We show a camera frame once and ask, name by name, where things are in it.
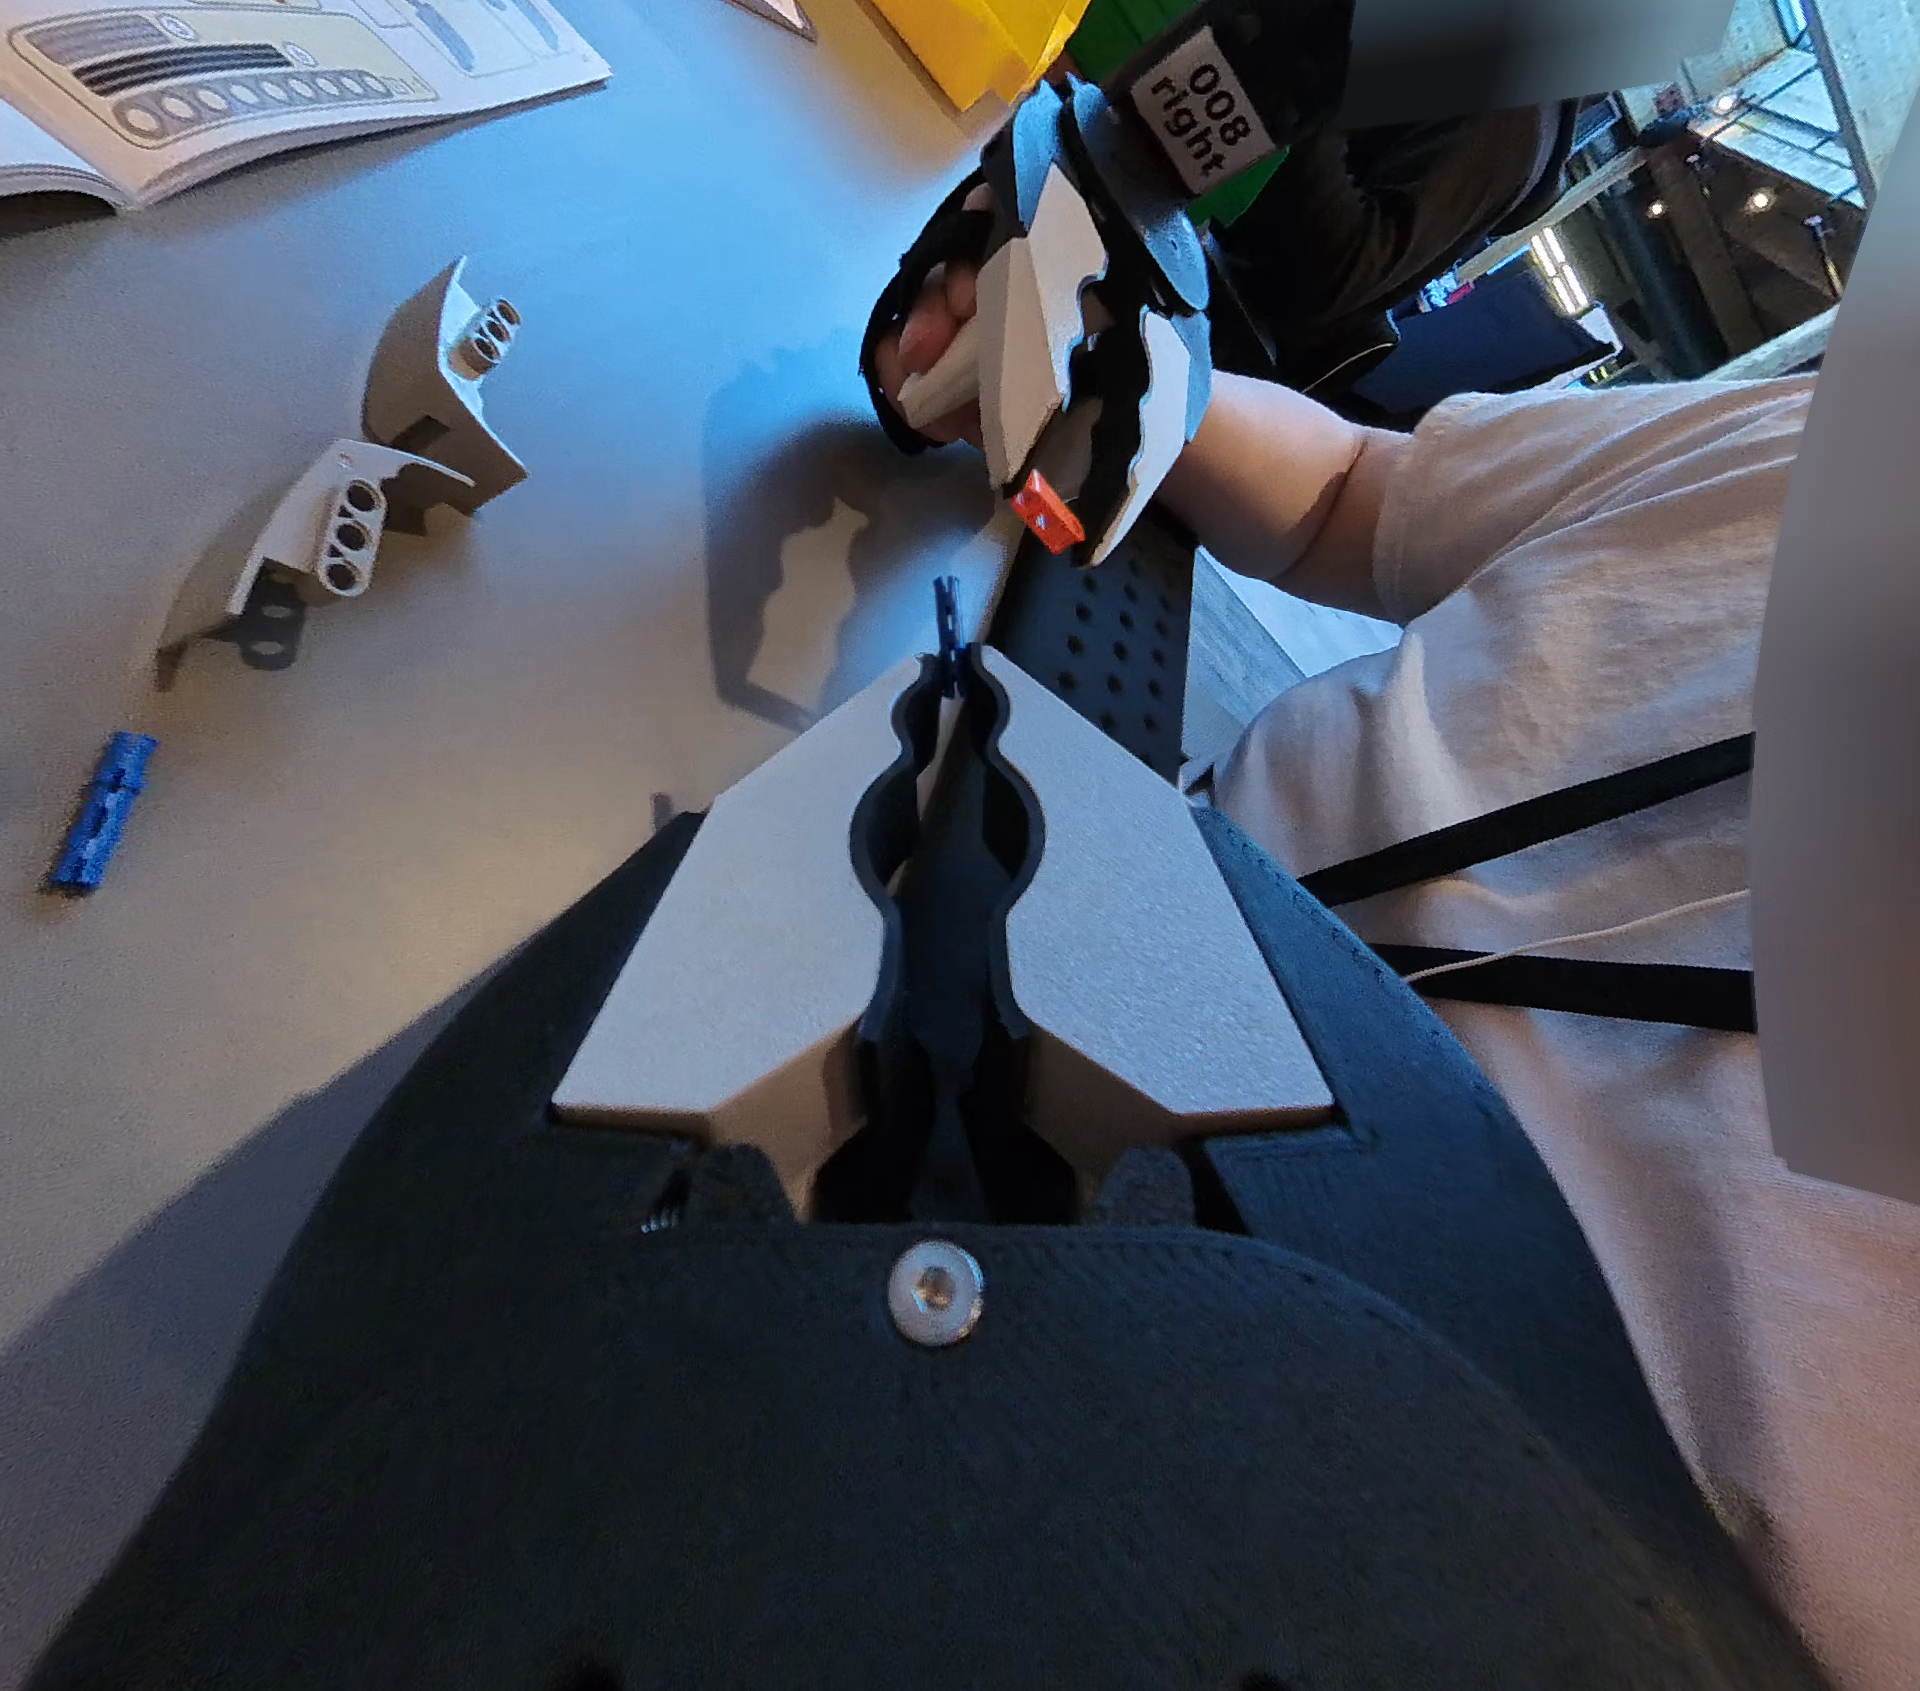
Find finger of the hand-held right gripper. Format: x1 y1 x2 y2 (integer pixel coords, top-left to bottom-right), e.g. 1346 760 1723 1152
978 168 1147 496
1076 306 1213 573

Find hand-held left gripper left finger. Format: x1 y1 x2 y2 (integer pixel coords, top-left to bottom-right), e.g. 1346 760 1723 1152
553 657 949 1226

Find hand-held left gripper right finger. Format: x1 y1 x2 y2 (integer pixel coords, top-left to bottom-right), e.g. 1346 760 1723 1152
969 645 1339 1226

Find orange toy connector piece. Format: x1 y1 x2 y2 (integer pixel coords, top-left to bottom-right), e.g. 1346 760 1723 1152
1012 466 1088 558

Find person's right forearm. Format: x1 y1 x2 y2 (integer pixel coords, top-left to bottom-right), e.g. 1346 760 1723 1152
1168 362 1405 626

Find person's right hand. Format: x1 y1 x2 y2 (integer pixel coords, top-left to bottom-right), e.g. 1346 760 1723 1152
896 264 999 448

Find black perforated panel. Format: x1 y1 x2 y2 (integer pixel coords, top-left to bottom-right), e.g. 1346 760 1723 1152
998 547 1198 787

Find grey curved toy panel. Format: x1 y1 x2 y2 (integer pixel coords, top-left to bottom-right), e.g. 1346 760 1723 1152
359 255 536 521
152 441 483 690

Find black body strap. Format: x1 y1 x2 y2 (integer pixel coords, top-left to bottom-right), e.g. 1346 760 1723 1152
1302 729 1757 910
1384 945 1757 1037

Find thin white cable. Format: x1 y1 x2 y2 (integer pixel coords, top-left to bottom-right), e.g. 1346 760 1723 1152
1405 892 1757 980

